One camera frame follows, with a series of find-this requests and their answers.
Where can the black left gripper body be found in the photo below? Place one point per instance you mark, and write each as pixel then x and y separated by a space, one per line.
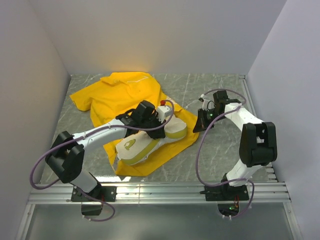
pixel 151 122

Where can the yellow printed pillowcase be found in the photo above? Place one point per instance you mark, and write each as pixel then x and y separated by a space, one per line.
pixel 121 91

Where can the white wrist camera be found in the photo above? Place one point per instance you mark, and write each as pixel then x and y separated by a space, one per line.
pixel 164 110
pixel 206 103

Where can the cream dotted foam pillow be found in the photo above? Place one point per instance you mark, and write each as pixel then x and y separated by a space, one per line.
pixel 138 147

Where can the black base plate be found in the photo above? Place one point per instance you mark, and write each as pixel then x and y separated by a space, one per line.
pixel 92 203
pixel 215 195

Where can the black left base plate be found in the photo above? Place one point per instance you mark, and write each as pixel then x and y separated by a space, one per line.
pixel 92 203

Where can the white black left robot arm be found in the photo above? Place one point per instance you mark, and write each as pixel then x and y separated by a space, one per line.
pixel 68 150

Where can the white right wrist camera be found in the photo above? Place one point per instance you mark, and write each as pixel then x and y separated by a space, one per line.
pixel 206 103

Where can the aluminium front mounting rail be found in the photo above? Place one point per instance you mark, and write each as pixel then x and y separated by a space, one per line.
pixel 161 193

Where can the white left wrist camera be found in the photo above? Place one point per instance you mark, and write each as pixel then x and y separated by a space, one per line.
pixel 164 110

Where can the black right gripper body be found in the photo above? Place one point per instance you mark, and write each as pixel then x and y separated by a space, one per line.
pixel 212 114

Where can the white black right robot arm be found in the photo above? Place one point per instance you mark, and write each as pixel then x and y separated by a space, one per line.
pixel 234 110

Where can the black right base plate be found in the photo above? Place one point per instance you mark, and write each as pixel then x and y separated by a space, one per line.
pixel 215 195

